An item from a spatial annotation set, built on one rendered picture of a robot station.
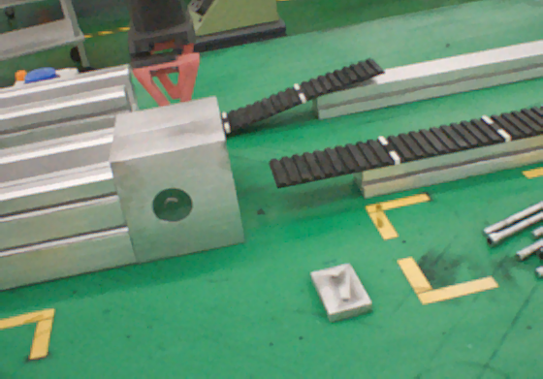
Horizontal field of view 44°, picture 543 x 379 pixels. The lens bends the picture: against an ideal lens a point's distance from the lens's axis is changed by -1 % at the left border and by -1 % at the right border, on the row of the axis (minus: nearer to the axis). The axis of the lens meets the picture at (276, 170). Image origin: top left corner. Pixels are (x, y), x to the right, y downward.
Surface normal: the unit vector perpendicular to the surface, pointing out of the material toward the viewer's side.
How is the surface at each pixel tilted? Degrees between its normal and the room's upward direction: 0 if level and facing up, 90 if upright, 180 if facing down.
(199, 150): 90
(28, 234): 90
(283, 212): 0
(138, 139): 0
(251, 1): 90
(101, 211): 90
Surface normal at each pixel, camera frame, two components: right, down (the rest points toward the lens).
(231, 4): 0.18, 0.43
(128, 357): -0.14, -0.88
